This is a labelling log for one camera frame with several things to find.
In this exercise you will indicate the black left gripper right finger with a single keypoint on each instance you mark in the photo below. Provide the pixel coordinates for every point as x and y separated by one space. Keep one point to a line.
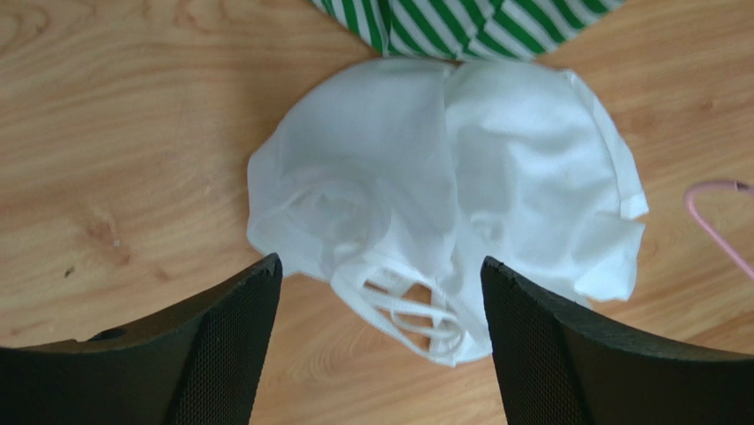
558 362

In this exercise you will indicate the green striped tank top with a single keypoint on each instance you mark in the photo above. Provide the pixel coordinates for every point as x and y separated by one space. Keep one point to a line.
466 30

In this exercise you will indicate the white tank top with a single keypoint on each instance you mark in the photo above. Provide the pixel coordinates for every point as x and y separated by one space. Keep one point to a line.
394 180

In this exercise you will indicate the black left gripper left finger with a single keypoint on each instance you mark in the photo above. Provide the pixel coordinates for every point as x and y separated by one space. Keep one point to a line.
195 362

